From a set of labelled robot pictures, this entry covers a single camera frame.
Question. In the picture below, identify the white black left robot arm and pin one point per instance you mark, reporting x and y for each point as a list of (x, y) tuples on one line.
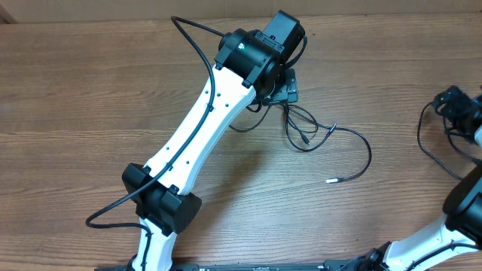
[(250, 67)]

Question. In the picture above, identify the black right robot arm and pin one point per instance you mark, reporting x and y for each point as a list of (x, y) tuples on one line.
[(458, 230)]

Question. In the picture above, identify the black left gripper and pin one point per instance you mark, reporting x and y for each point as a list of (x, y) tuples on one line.
[(285, 87)]

